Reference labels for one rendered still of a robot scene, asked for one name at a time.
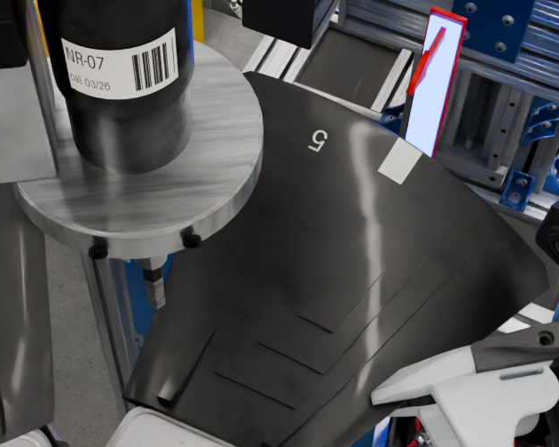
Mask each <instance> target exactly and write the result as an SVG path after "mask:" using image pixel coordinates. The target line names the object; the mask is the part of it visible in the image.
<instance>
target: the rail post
mask: <svg viewBox="0 0 559 447"><path fill-rule="evenodd" d="M80 256H81V259H82V263H83V269H84V273H85V277H86V281H87V285H88V288H89V292H90V296H91V303H92V307H93V310H94V314H95V318H96V321H97V326H98V332H99V336H100V340H101V343H102V347H103V351H104V355H105V359H106V365H107V369H108V373H109V377H110V381H111V384H112V388H113V391H114V399H115V402H116V406H117V410H118V413H119V417H120V422H122V420H123V419H124V417H125V416H126V415H127V414H128V412H129V411H131V410H132V409H134V407H135V406H136V405H134V404H131V403H129V402H127V401H126V400H124V399H122V395H123V393H124V390H125V389H126V387H127V384H128V382H129V379H130V376H131V374H132V371H133V369H134V366H135V363H136V357H135V352H134V348H133V342H132V338H131V333H130V324H129V320H128V314H127V310H126V305H125V300H124V295H123V290H122V282H121V277H120V272H119V267H118V262H117V258H108V257H106V258H103V259H99V260H95V259H91V258H89V256H88V254H86V253H84V252H81V251H80Z"/></svg>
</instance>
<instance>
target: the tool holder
mask: <svg viewBox="0 0 559 447"><path fill-rule="evenodd" d="M193 50H194V71H193V77H192V79H191V81H190V91H191V105H192V119H193V129H192V134H191V137H190V139H189V141H188V144H187V145H186V147H185V149H184V150H183V152H181V154H179V155H178V157H176V159H175V160H173V161H171V162H170V163H169V164H167V165H165V166H163V167H161V168H159V169H156V170H154V171H150V172H146V173H142V174H135V175H124V174H117V173H112V172H109V171H105V170H103V169H100V168H98V167H96V166H95V165H93V164H91V163H90V162H89V161H87V160H86V159H85V158H84V157H83V156H82V155H81V153H80V152H79V151H78V149H77V147H76V145H75V141H74V139H73V135H72V130H71V126H70V122H69V118H68V113H67V106H66V101H65V98H64V97H63V95H62V94H61V93H60V91H59V89H58V87H57V85H56V83H55V80H54V77H53V72H52V69H51V62H50V57H49V58H46V53H45V49H44V45H43V38H42V34H41V30H40V26H39V22H38V18H37V14H36V9H35V2H34V0H0V184H1V183H9V182H10V184H11V187H12V191H13V194H14V196H15V198H16V200H17V201H18V203H19V204H20V206H21V208H22V210H23V211H24V212H25V213H26V215H27V216H28V217H29V218H30V219H31V221H32V222H33V223H34V224H35V225H36V226H37V227H39V228H40V229H41V230H42V231H44V232H45V233H46V234H47V235H49V236H50V237H52V238H54V239H55V240H57V241H59V242H60V243H62V244H64V245H65V246H68V247H71V248H74V249H76V250H79V251H81V252H84V253H86V254H88V256H89V258H91V259H95V260H99V259H103V258H106V257H108V258H118V259H139V258H150V257H155V256H160V255H168V254H171V253H174V252H177V251H179V250H182V249H185V248H190V249H193V248H196V247H199V246H200V245H201V243H202V241H203V240H205V239H207V238H208V237H210V236H211V235H212V234H214V233H215V232H217V231H219V230H220V229H222V228H223V227H224V226H225V225H226V224H228V223H229V222H230V221H231V220H232V219H233V218H234V217H235V216H236V215H237V214H238V213H239V211H240V210H241V209H242V207H243V206H244V205H245V203H246V202H247V201H248V199H249V197H250V195H251V193H252V192H253V190H254V188H255V186H256V182H257V179H258V177H259V174H260V171H261V167H262V158H263V144H264V127H263V116H262V112H261V108H260V106H259V102H258V99H257V97H256V94H255V93H254V91H253V89H252V87H251V85H250V83H249V82H248V80H247V79H246V78H245V76H244V75H243V74H242V72H241V71H240V70H239V69H238V68H237V67H236V66H235V65H234V64H233V63H231V62H230V61H229V60H228V59H227V58H225V57H224V56H222V55H221V54H219V53H218V52H216V51H215V50H213V49H211V48H209V47H208V46H206V45H204V44H202V43H199V42H196V41H193Z"/></svg>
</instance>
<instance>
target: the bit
mask: <svg viewBox="0 0 559 447"><path fill-rule="evenodd" d="M134 260H135V262H136V264H137V265H138V266H139V267H140V268H142V269H143V273H144V281H145V287H146V298H147V303H148V306H149V307H152V308H155V309H159V308H160V307H161V306H163V305H164V304H166V302H165V294H164V286H163V279H162V272H161V267H162V265H163V264H164V263H165V262H166V260H167V255H160V256H155V257H150V258H139V259H134Z"/></svg>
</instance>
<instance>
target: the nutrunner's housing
mask: <svg viewBox="0 0 559 447"><path fill-rule="evenodd" d="M36 1H37V4H38V9H39V12H40V17H41V21H42V25H43V32H44V36H45V41H46V44H47V49H48V52H49V57H50V62H51V69H52V72H53V77H54V80H55V83H56V85H57V87H58V89H59V91H60V93H61V94H62V95H63V97H64V98H65V101H66V106H67V113H68V118H69V122H70V126H71V130H72V135H73V139H74V141H75V145H76V147H77V149H78V151H79V152H80V153H81V155H82V156H83V157H84V158H85V159H86V160H87V161H89V162H90V163H91V164H93V165H95V166H96V167H98V168H100V169H103V170H105V171H109V172H112V173H117V174H124V175H135V174H142V173H146V172H150V171H154V170H156V169H159V168H161V167H163V166H165V165H167V164H169V163H170V162H171V161H173V160H175V159H176V157H178V155H179V154H181V152H183V150H184V149H185V147H186V145H187V144H188V141H189V139H190V137H191V134H192V129H193V119H192V105H191V91H190V81H191V79H192V77H193V71H194V50H193V19H192V3H191V0H36Z"/></svg>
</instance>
